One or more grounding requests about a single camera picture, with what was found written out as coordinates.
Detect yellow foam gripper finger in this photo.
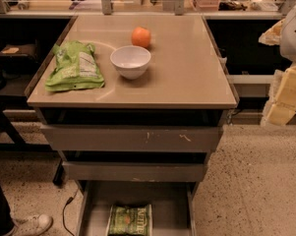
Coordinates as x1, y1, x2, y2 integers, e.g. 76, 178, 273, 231
259, 20, 284, 46
261, 63, 296, 127

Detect green jalapeno kettle chip bag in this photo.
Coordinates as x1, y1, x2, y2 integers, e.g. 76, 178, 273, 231
105, 205, 152, 236

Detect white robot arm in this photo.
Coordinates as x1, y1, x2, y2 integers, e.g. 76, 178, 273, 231
259, 1, 296, 128

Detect bottom open grey drawer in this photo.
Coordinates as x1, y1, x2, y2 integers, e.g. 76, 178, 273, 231
76, 181, 197, 236

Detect light green chip bag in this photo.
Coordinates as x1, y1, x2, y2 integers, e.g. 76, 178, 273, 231
45, 40, 105, 92

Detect middle grey drawer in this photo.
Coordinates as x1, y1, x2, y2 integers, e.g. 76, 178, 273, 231
63, 161, 207, 182

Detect top grey drawer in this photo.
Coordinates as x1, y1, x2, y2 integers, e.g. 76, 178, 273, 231
41, 125, 222, 152

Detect orange fruit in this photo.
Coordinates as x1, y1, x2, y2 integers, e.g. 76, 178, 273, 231
131, 27, 151, 48

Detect white bowl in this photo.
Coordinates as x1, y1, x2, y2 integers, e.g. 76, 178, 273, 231
110, 45, 151, 80

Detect white sneaker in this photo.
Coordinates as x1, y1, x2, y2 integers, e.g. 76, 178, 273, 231
9, 214, 53, 236

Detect black floor cable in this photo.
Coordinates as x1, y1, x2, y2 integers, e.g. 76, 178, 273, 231
61, 190, 81, 236

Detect black table frame left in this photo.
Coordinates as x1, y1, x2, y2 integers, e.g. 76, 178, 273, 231
0, 98, 65, 185

